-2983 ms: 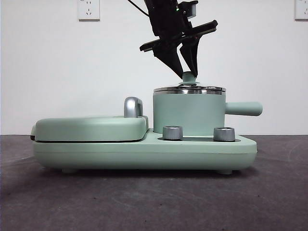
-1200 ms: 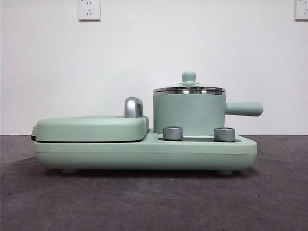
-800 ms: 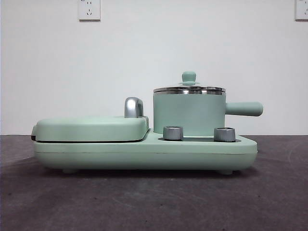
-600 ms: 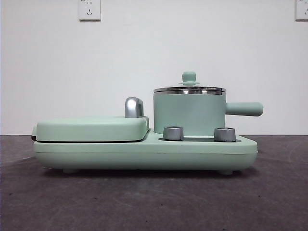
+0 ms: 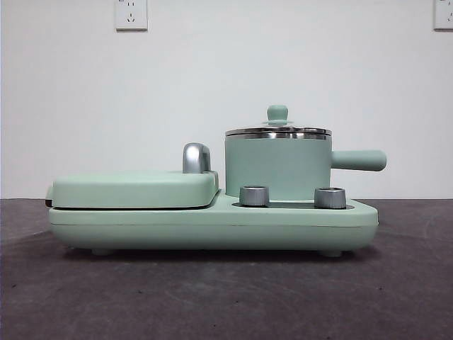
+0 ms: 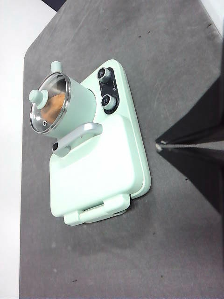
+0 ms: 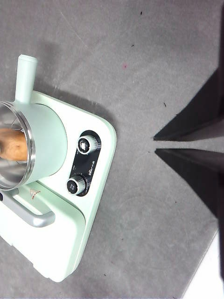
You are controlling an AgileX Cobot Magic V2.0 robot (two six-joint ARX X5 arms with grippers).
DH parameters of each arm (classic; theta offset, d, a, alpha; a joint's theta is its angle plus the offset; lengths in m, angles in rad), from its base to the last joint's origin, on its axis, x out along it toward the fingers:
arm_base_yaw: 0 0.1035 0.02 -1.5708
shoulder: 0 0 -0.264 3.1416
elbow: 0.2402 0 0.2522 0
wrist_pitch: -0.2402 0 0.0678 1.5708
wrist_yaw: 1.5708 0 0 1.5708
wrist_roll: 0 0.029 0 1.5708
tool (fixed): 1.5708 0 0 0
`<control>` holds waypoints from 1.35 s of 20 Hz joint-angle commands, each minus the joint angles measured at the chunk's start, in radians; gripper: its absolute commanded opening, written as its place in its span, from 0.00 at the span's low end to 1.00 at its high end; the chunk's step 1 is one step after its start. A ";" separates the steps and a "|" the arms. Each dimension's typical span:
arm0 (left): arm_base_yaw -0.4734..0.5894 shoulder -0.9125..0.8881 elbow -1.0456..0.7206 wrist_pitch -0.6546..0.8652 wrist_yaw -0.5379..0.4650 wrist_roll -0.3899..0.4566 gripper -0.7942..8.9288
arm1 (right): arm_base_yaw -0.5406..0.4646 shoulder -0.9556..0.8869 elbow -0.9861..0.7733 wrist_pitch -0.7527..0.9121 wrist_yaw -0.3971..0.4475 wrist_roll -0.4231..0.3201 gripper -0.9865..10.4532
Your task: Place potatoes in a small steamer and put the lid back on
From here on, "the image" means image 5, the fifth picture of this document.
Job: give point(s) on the silver control knob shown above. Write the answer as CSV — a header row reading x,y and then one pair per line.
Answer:
x,y
254,195
330,197

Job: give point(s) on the green breakfast machine base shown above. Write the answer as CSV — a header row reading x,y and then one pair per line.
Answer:
x,y
141,226

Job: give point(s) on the white wall socket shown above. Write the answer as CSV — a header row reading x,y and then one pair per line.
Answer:
x,y
131,16
444,14

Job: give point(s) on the green griddle cover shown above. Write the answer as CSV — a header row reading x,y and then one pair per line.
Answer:
x,y
131,189

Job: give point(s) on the glass pot lid green knob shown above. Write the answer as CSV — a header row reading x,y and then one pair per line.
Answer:
x,y
277,113

